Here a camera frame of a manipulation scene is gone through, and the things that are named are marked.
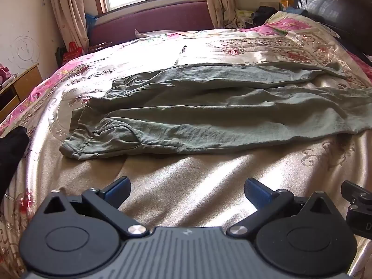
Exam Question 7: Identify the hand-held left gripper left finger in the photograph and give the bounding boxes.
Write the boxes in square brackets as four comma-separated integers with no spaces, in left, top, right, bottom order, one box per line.
[37,177,149,237]

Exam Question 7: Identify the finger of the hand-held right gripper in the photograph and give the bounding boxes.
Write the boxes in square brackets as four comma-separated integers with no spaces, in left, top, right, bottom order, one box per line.
[341,180,372,207]

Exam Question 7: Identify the blue plastic bag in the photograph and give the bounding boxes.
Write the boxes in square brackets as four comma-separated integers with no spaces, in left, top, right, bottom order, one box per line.
[85,13,98,35]

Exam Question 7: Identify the red bag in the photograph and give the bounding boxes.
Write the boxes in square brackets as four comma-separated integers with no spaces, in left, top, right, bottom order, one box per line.
[62,42,83,64]

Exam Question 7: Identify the dark cloth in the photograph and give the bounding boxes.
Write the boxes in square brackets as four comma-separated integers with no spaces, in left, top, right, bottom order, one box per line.
[0,126,30,202]

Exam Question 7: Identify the pink cloth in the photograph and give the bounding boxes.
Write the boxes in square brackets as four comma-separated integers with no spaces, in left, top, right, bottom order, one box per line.
[0,64,11,86]

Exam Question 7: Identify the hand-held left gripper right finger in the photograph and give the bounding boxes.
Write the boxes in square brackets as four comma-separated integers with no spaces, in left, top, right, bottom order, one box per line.
[226,177,339,238]

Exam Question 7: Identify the wooden desk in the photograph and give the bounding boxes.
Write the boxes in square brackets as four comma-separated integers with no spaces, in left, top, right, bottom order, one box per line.
[0,63,44,123]

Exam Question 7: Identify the dark wooden headboard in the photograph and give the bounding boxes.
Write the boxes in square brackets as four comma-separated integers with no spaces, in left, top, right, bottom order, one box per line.
[293,0,372,64]

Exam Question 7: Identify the pile of dark clothes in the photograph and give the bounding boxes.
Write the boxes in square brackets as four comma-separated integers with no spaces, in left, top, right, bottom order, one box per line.
[246,5,294,29]

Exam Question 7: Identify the purple padded window bench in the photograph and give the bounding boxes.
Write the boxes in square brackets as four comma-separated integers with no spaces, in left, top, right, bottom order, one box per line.
[87,0,217,54]

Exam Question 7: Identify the green pants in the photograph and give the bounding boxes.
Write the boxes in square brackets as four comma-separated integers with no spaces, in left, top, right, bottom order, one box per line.
[59,64,372,161]

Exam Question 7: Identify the beige patterned curtain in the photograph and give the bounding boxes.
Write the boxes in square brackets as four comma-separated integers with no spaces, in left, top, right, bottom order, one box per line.
[46,0,91,55]
[201,0,238,30]

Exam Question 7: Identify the floral satin bedspread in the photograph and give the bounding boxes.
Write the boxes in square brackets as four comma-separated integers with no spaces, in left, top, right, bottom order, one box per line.
[0,11,372,279]

